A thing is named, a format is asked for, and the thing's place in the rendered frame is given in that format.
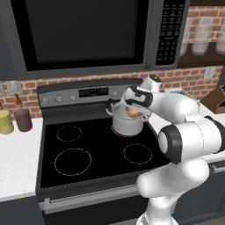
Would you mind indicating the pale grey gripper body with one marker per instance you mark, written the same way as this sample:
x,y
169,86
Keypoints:
x,y
137,109

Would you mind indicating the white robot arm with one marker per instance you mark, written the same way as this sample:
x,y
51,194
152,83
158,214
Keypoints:
x,y
187,137

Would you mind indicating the yellow orange squash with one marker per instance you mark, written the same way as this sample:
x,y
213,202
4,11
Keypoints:
x,y
133,112

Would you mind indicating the grey stove knob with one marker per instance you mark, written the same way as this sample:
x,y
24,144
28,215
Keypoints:
x,y
45,100
59,99
115,93

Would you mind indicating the black stove with hob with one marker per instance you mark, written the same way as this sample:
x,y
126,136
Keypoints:
x,y
96,152

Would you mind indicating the brown knife block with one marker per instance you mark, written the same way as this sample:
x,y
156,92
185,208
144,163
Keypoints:
x,y
215,101

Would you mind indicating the white jar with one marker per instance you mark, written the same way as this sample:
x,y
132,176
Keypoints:
x,y
200,38
183,44
220,38

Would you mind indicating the grey black microwave oven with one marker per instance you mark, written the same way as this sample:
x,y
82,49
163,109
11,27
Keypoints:
x,y
88,35

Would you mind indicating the dark grey drawer front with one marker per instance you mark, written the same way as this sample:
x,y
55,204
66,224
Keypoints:
x,y
218,175

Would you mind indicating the dark maroon bottle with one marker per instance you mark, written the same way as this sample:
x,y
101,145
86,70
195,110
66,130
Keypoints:
x,y
22,117

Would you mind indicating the yellow bottle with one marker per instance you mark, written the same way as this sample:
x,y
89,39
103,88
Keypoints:
x,y
5,121

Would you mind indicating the dark grey cupboard door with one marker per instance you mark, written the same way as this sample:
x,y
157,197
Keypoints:
x,y
20,212

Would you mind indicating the white wall outlet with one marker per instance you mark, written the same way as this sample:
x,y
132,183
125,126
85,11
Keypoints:
x,y
209,72

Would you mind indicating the grey wall switch plate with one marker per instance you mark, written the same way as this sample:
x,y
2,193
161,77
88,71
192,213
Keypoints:
x,y
13,88
2,90

